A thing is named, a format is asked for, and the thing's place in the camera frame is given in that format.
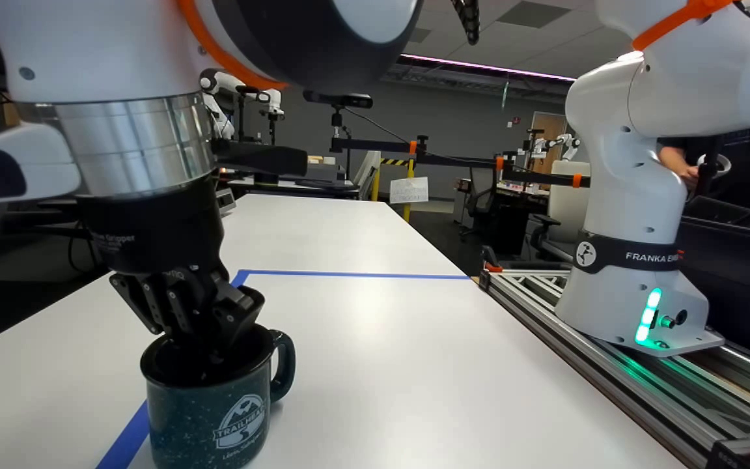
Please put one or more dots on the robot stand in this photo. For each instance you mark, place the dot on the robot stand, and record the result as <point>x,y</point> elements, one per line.
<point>668,397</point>

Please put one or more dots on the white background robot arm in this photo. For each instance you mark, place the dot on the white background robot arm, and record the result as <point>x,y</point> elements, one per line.
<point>222,85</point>

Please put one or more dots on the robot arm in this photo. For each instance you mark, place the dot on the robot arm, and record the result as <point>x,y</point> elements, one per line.
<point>629,195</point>

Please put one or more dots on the dark background desk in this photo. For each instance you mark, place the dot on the dark background desk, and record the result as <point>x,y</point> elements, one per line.
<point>297,187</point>

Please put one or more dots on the yellow and black barrier post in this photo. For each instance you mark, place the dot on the yellow and black barrier post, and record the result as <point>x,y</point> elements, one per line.
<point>409,185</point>

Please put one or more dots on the dark green speckled mug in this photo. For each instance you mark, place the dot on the dark green speckled mug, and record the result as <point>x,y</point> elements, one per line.
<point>206,417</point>

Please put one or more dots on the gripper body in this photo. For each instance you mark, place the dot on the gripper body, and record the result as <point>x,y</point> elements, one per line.
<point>153,228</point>

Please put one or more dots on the brown door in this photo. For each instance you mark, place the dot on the brown door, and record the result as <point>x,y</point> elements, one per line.
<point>549,140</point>

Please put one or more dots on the person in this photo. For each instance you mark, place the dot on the person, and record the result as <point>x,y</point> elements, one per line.
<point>674,159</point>

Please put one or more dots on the white paper sign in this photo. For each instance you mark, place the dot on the white paper sign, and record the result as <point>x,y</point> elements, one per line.
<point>409,190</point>

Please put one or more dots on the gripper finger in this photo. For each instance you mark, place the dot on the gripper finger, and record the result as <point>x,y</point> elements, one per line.
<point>235,312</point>
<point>153,301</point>

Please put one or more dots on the hand controller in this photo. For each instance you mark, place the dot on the hand controller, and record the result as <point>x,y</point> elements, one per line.
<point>713,166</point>

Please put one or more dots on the black office chair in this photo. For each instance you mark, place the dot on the black office chair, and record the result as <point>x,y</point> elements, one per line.
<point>481,198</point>

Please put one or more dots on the small white background robot arm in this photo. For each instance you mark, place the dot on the small white background robot arm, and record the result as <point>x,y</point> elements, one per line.
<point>560,142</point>

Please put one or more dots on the white office chair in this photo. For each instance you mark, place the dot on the white office chair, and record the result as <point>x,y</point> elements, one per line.
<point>567,205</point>

